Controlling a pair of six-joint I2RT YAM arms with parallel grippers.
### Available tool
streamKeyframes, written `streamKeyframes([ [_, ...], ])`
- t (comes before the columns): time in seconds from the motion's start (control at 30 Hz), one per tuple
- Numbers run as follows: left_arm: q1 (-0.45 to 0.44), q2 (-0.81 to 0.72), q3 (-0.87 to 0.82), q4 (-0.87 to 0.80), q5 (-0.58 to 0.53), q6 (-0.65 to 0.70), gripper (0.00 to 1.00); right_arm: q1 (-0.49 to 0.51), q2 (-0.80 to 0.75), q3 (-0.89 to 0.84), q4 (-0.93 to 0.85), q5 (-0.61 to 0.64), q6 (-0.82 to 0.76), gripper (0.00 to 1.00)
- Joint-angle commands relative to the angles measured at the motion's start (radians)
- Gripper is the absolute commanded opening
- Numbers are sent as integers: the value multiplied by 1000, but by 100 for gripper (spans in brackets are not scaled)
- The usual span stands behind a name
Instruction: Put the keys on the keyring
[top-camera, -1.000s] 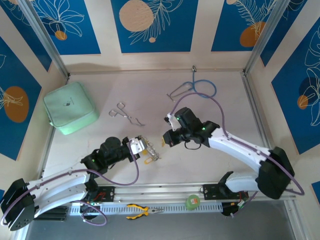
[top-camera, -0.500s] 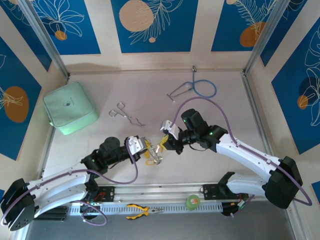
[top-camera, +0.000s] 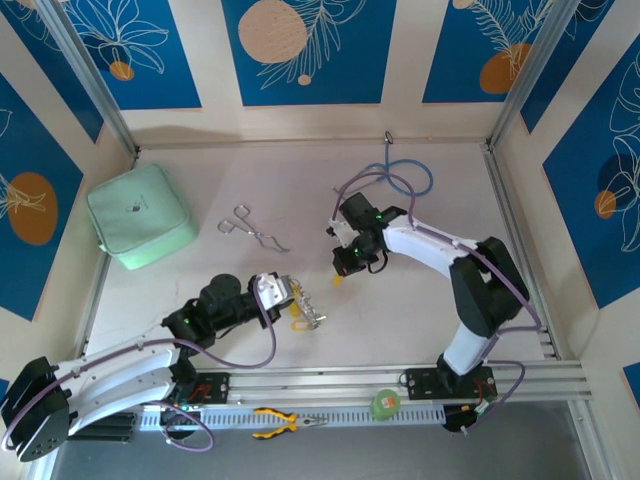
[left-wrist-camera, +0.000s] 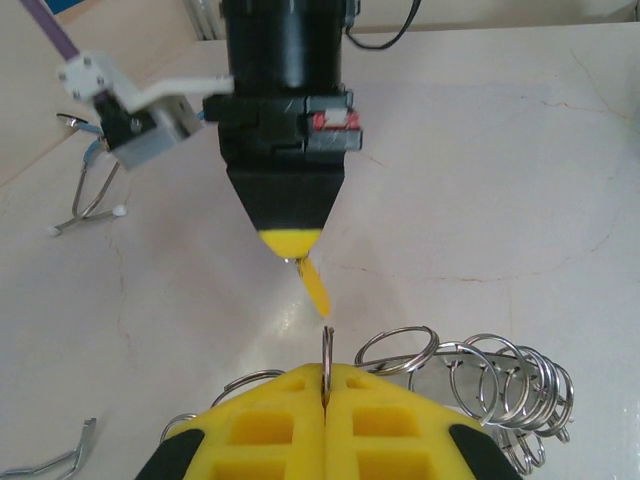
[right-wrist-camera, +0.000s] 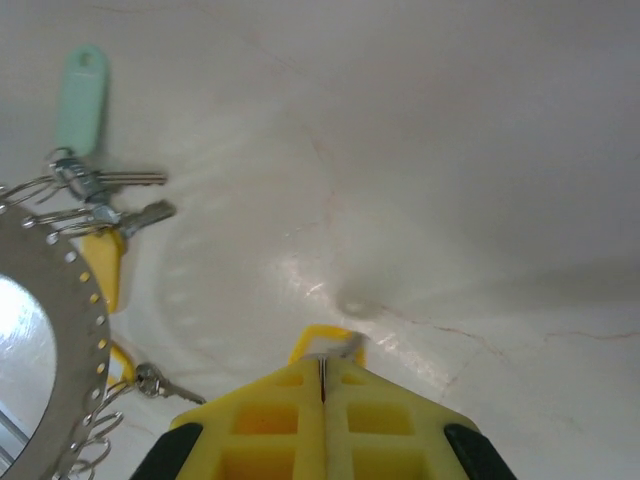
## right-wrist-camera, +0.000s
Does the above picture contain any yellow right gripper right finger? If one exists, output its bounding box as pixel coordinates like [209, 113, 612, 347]
[322, 358, 519, 480]

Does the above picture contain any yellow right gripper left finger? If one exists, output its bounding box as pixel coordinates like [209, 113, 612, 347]
[132, 358, 326, 480]

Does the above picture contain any mint green plastic key tag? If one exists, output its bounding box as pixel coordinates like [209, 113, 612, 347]
[54, 44, 112, 157]

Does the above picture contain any steel split ring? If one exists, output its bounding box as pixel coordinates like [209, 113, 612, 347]
[317, 333, 369, 404]

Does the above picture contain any steel perforated key ring plate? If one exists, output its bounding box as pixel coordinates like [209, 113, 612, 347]
[0, 199, 112, 474]

